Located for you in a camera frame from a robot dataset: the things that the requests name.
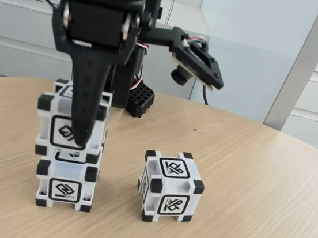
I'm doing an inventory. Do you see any white cube with diamond symbol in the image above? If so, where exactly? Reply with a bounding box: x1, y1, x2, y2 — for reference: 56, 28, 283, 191
32, 77, 115, 165

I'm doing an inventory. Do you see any white cube with crossed symbol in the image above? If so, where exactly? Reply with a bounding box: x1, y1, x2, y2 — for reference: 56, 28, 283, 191
134, 147, 209, 229

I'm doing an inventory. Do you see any long white cabinet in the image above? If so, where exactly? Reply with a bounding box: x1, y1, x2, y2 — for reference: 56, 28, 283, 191
0, 0, 215, 105

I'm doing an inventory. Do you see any white cube with Z symbol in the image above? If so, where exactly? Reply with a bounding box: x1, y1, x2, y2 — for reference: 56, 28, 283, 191
32, 144, 104, 214

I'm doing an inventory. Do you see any black gripper camera module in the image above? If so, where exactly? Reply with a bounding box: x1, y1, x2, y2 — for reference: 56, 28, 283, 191
140, 22, 232, 92

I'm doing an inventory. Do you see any black camera cable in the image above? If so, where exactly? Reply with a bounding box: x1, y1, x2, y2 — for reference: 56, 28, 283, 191
200, 82, 212, 106

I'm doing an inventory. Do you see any white frame post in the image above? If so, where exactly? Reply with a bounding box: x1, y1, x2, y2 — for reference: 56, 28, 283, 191
262, 0, 318, 136

